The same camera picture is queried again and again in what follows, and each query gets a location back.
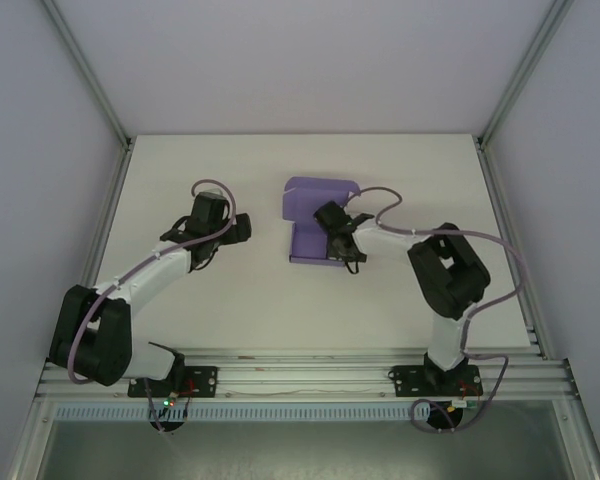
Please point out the aluminium upright frame post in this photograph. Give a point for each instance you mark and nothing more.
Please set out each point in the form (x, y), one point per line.
(522, 75)
(87, 75)

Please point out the purple corrugated paper box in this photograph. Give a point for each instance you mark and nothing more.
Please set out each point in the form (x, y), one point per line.
(305, 200)

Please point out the long aluminium base rail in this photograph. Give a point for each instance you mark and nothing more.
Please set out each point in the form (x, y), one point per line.
(305, 375)

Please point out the small green LED board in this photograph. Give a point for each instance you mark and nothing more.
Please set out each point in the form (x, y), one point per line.
(167, 401)

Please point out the aluminium table side rail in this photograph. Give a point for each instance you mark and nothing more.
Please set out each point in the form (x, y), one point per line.
(502, 220)
(106, 220)

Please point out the grey metal sheet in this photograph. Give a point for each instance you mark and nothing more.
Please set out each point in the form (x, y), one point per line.
(305, 450)

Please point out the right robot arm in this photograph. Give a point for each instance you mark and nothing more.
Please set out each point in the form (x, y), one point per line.
(450, 280)

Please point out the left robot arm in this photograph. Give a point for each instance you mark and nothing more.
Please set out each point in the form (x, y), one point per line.
(95, 330)

